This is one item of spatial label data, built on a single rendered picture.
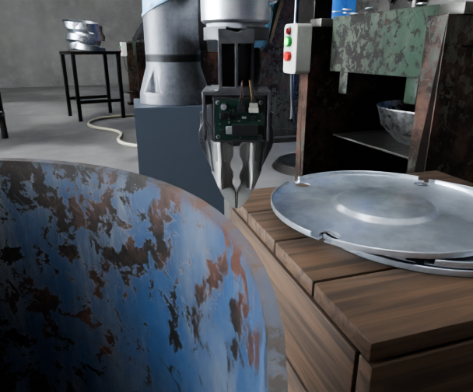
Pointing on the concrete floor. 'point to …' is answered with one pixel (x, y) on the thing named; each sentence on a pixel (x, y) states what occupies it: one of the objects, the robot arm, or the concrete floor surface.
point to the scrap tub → (115, 286)
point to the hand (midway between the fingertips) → (236, 195)
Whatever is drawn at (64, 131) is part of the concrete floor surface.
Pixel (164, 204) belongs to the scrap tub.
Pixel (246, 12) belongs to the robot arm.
